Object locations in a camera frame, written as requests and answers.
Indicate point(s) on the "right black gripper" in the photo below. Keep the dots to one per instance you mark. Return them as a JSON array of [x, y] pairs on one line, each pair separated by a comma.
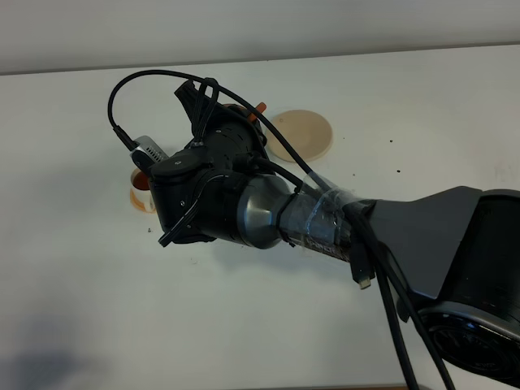
[[228, 131]]

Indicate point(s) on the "brown clay teapot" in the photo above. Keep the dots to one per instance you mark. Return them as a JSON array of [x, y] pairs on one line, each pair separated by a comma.
[[249, 115]]

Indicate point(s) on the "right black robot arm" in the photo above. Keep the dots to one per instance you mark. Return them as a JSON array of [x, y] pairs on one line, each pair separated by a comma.
[[448, 263]]

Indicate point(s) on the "beige round teapot saucer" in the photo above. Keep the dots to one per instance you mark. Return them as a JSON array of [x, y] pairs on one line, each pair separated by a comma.
[[309, 133]]

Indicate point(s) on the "left white teacup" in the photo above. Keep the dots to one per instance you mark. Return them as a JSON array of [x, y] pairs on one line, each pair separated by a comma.
[[139, 180]]

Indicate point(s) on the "left orange saucer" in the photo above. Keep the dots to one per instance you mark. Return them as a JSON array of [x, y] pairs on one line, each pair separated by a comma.
[[142, 200]]

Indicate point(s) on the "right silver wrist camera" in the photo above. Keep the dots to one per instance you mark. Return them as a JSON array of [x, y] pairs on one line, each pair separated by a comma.
[[147, 153]]

